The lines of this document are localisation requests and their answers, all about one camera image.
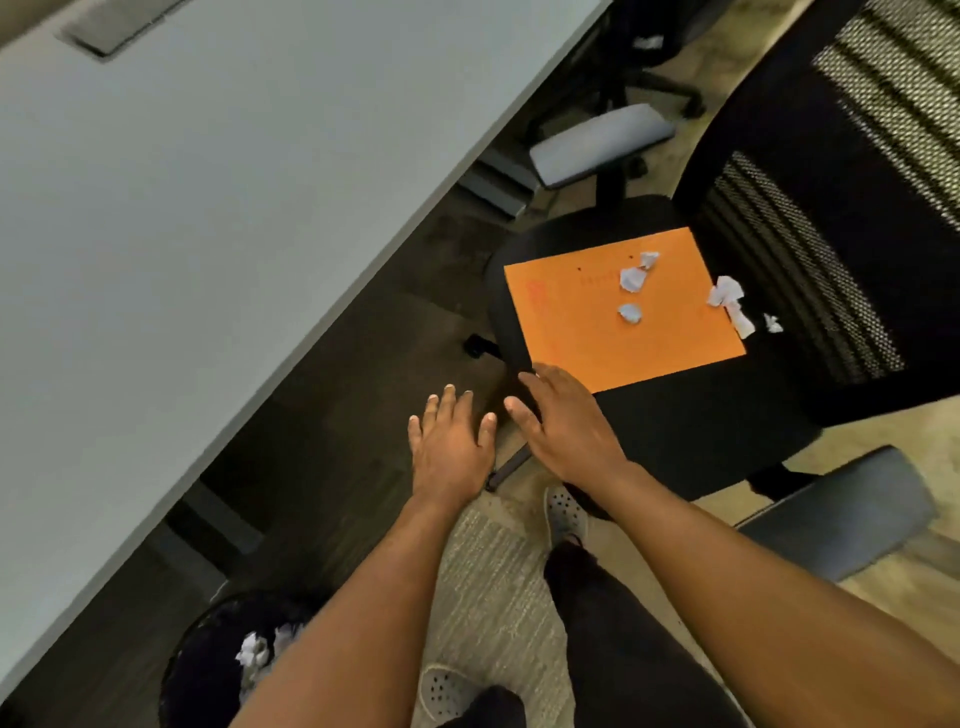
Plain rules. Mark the orange paper envelope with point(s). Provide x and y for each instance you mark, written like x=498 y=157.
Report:
x=592 y=330

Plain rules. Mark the person's grey clog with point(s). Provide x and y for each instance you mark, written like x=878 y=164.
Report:
x=565 y=514
x=446 y=694

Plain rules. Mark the tiny crumpled white paper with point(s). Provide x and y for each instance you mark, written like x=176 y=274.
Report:
x=772 y=324

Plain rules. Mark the black chair lever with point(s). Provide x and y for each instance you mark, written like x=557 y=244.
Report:
x=510 y=466

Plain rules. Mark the person's left grey clog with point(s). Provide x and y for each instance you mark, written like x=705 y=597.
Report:
x=446 y=694

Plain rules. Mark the black mesh office chair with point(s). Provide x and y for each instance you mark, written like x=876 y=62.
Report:
x=810 y=187

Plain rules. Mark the grey chair armrest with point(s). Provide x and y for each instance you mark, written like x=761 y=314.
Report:
x=600 y=142
x=840 y=514

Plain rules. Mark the crumpled white papers in bin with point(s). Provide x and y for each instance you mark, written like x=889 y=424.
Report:
x=259 y=652

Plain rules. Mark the black trash bin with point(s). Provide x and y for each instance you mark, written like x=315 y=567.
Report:
x=202 y=667

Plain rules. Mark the black office chair base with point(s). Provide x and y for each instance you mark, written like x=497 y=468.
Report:
x=645 y=67

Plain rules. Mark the person's left thumb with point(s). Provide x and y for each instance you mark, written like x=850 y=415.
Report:
x=487 y=435

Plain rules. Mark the person's right grey clog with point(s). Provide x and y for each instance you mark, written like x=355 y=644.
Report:
x=565 y=514

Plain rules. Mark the person's right forearm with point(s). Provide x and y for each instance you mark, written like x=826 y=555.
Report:
x=750 y=600

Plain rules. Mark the person's right thumb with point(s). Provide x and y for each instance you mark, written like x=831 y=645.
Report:
x=523 y=421

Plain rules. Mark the person's right hand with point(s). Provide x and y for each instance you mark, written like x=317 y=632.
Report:
x=574 y=439

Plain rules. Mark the person's left hand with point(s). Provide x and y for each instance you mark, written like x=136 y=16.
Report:
x=450 y=461

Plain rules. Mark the long crumpled white paper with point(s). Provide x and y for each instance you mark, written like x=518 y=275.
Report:
x=729 y=296

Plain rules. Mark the grey desk foot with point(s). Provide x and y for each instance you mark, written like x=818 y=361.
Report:
x=206 y=525
x=499 y=180

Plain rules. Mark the black chair caster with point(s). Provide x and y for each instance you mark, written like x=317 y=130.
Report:
x=480 y=346

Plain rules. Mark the black trousers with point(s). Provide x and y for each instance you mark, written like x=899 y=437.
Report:
x=622 y=645

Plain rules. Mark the person's left little finger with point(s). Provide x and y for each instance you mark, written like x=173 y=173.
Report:
x=415 y=435

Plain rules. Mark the small crumpled white paper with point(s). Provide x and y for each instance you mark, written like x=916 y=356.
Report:
x=649 y=259
x=632 y=279
x=630 y=313

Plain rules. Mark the person's left middle finger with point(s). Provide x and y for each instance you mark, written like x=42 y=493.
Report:
x=448 y=411

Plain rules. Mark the person's left forearm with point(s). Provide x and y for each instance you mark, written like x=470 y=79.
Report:
x=360 y=630

